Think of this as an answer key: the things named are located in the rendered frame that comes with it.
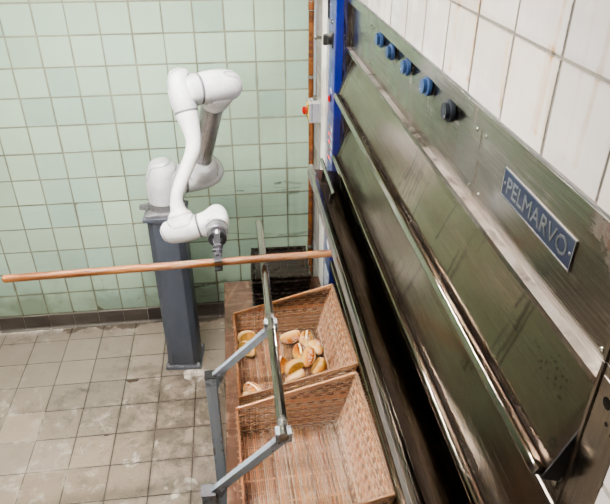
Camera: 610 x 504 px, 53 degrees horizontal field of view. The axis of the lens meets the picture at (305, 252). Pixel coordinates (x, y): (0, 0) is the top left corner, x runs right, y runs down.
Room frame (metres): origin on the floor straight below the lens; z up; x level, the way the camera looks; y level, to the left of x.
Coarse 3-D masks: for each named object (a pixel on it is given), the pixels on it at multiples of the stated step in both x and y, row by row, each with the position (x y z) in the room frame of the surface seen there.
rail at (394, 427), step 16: (320, 192) 2.07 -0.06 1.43; (336, 240) 1.72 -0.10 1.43; (336, 256) 1.63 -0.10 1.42; (352, 288) 1.44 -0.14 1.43; (352, 304) 1.37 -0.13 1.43; (368, 336) 1.23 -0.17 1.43; (368, 352) 1.16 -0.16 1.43; (384, 384) 1.05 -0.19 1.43; (384, 400) 1.00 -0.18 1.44; (400, 432) 0.90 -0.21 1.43; (400, 448) 0.86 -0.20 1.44; (400, 464) 0.83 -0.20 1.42; (416, 480) 0.78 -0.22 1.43; (416, 496) 0.74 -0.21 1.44
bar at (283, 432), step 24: (264, 240) 2.17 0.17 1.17; (264, 264) 1.97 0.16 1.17; (264, 288) 1.81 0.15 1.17; (264, 336) 1.61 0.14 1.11; (216, 384) 1.58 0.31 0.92; (216, 408) 1.58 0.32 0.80; (216, 432) 1.58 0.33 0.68; (288, 432) 1.14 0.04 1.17; (216, 456) 1.58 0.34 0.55; (264, 456) 1.13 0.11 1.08
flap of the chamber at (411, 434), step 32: (352, 224) 1.89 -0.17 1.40; (352, 256) 1.66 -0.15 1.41; (352, 320) 1.33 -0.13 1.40; (384, 320) 1.33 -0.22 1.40; (384, 352) 1.19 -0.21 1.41; (416, 384) 1.09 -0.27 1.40; (384, 416) 0.97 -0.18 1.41; (416, 416) 0.98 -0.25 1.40; (416, 448) 0.88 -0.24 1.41; (448, 448) 0.89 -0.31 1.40; (448, 480) 0.81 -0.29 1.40
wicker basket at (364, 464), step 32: (320, 384) 1.69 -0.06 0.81; (352, 384) 1.71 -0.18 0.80; (256, 416) 1.66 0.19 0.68; (320, 416) 1.70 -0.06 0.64; (352, 416) 1.60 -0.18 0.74; (256, 448) 1.58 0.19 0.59; (288, 448) 1.58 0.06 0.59; (320, 448) 1.58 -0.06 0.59; (352, 448) 1.51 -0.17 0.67; (256, 480) 1.43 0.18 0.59; (288, 480) 1.43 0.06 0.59; (320, 480) 1.43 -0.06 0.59; (352, 480) 1.42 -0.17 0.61; (384, 480) 1.26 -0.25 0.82
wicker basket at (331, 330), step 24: (240, 312) 2.24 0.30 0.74; (264, 312) 2.26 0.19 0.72; (336, 312) 2.13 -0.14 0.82; (336, 336) 2.04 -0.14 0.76; (264, 360) 2.08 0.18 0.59; (288, 360) 2.08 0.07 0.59; (336, 360) 1.95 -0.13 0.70; (240, 384) 1.78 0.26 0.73; (264, 384) 1.92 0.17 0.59; (288, 384) 1.73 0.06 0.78
